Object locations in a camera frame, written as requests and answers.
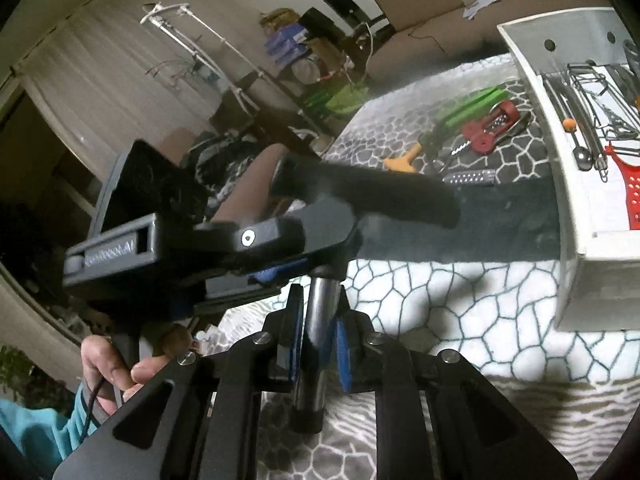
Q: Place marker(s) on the flat metal grater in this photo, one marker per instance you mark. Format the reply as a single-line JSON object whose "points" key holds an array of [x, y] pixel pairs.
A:
{"points": [[470, 177]]}

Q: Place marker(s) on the white metal stand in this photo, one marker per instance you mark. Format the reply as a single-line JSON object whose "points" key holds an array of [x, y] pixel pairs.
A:
{"points": [[200, 36]]}

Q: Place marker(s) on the red slotted plastic utensil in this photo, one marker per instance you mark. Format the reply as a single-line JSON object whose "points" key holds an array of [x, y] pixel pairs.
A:
{"points": [[627, 190]]}

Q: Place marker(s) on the metal melon baller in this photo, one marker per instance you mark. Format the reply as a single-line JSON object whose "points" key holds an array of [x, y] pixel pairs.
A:
{"points": [[582, 155]]}

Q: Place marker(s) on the brown sofa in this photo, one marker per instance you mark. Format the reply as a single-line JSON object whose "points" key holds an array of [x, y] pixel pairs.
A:
{"points": [[440, 35]]}

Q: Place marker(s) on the person's left forearm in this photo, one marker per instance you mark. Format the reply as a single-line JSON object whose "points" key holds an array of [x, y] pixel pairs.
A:
{"points": [[35, 430]]}

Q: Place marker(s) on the beige curtain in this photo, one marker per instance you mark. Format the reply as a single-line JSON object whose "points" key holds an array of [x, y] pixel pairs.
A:
{"points": [[100, 60]]}

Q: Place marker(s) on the brown armchair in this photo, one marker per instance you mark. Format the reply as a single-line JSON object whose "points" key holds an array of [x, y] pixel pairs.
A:
{"points": [[260, 175]]}

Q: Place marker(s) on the pile of clothes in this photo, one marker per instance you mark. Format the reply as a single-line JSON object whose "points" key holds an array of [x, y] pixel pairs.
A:
{"points": [[220, 155]]}

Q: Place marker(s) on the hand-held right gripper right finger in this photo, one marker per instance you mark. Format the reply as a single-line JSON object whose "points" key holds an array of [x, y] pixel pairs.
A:
{"points": [[344, 357]]}

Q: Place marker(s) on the person's left hand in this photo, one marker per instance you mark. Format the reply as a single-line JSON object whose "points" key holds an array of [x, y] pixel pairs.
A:
{"points": [[102, 367]]}

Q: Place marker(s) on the round white plate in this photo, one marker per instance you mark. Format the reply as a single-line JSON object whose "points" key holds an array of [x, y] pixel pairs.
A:
{"points": [[305, 71]]}

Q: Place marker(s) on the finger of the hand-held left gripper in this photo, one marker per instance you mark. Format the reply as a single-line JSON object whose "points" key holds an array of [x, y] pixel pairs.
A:
{"points": [[270, 240], [260, 279]]}

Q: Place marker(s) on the green cloth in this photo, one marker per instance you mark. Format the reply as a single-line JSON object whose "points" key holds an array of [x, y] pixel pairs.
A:
{"points": [[345, 99]]}

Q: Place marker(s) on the white papers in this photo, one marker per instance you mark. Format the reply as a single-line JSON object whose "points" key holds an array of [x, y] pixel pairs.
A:
{"points": [[480, 5]]}

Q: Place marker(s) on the grey patterned tablecloth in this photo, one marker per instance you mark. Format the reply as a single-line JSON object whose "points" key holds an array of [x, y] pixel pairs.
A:
{"points": [[450, 300]]}

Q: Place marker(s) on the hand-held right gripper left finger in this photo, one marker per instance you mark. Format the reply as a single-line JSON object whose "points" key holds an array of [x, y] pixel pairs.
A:
{"points": [[295, 332]]}

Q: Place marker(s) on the red handheld grater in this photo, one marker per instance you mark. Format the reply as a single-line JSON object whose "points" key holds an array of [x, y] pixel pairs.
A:
{"points": [[487, 132]]}

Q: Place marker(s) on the white rectangular container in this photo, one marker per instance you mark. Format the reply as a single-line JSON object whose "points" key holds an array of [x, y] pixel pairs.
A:
{"points": [[600, 285]]}

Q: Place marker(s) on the stack of blue boxes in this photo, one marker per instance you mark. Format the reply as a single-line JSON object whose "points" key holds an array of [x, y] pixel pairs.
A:
{"points": [[285, 44]]}

